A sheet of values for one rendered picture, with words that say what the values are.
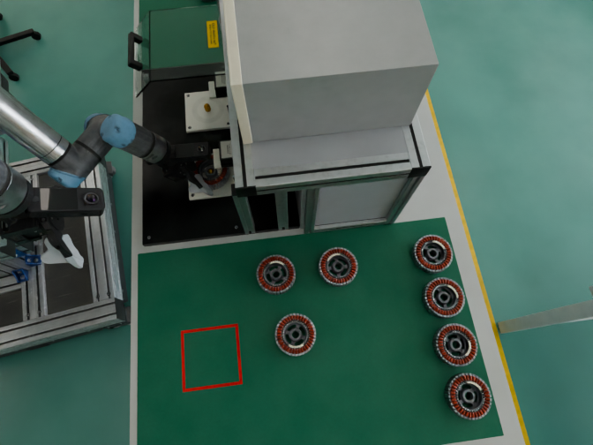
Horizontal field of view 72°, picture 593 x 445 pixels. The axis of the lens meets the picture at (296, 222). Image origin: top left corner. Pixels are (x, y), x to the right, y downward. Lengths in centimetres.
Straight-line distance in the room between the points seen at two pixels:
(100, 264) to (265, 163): 117
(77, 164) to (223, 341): 59
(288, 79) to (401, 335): 76
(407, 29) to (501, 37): 211
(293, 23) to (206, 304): 77
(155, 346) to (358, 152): 76
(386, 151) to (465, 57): 187
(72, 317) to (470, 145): 210
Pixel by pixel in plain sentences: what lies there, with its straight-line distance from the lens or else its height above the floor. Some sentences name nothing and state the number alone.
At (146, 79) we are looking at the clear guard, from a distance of 119.
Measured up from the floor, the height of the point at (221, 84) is 92.
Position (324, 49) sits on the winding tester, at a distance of 84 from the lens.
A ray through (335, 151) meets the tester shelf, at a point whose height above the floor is 111.
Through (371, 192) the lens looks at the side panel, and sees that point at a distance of 106.
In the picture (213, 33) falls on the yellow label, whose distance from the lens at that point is 124.
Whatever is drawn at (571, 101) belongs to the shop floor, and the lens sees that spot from 287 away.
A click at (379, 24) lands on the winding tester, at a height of 132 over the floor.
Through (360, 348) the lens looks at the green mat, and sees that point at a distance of 119.
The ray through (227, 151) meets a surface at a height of 92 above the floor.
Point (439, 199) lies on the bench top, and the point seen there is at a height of 75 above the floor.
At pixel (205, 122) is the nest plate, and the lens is 141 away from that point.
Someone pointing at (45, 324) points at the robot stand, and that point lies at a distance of 199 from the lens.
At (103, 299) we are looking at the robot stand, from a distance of 190.
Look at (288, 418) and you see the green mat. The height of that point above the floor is 75.
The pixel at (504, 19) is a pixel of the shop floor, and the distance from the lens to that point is 309.
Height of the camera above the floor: 193
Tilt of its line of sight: 70 degrees down
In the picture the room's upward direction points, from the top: 1 degrees clockwise
